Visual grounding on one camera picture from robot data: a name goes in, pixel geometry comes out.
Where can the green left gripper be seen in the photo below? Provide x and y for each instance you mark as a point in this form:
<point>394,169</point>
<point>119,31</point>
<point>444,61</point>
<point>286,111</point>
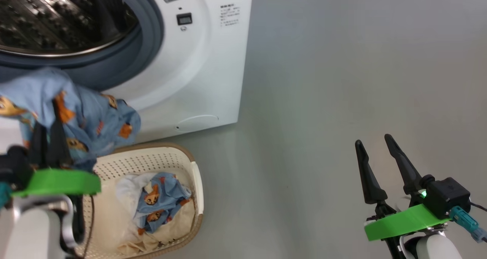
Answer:
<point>57,181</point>

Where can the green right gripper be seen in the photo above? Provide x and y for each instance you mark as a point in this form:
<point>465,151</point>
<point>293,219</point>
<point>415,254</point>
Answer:
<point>403,223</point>

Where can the blue bear print garment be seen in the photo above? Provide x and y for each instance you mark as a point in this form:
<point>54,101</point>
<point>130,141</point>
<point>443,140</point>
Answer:
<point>91,114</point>

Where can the white front-load washing machine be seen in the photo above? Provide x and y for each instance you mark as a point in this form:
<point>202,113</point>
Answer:
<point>213,72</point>

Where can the black rectangular recessed slot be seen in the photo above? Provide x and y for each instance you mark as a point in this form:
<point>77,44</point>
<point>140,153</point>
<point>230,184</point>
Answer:
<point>184,19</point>

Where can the cream perforated laundry basket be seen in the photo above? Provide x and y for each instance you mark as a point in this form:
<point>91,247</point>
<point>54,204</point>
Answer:
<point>159,158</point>

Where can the round white filter cover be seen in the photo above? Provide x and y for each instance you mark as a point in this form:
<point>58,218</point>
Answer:
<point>198,123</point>

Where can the small printed text label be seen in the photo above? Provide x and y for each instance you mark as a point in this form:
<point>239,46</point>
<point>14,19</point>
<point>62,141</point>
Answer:
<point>229,15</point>

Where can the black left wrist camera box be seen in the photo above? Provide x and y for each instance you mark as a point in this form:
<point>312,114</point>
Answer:
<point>15,166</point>

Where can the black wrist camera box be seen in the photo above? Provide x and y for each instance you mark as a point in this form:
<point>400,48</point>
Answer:
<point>447,196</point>
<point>15,166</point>

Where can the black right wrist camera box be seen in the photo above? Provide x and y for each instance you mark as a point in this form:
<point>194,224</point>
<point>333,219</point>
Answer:
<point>447,196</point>

